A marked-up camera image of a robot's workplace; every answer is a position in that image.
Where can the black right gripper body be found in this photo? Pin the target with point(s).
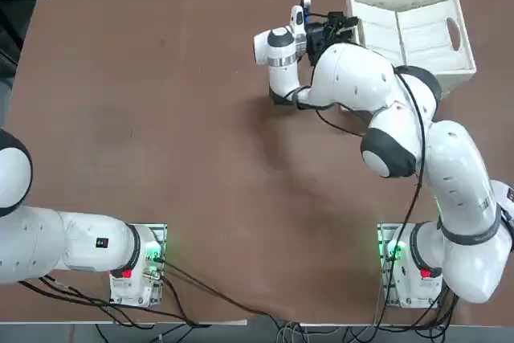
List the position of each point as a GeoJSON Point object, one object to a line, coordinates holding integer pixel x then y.
{"type": "Point", "coordinates": [317, 39]}

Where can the white folding storage box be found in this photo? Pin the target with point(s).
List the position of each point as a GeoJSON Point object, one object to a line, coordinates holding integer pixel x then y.
{"type": "Point", "coordinates": [425, 33]}

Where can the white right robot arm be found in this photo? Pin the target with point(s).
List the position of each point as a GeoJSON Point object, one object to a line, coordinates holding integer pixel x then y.
{"type": "Point", "coordinates": [353, 74]}

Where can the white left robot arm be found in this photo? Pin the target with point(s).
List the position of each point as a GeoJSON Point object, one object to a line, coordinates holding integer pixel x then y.
{"type": "Point", "coordinates": [72, 246]}

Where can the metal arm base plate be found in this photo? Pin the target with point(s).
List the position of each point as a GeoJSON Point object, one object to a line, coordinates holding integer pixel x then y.
{"type": "Point", "coordinates": [160, 230]}
{"type": "Point", "coordinates": [383, 238]}

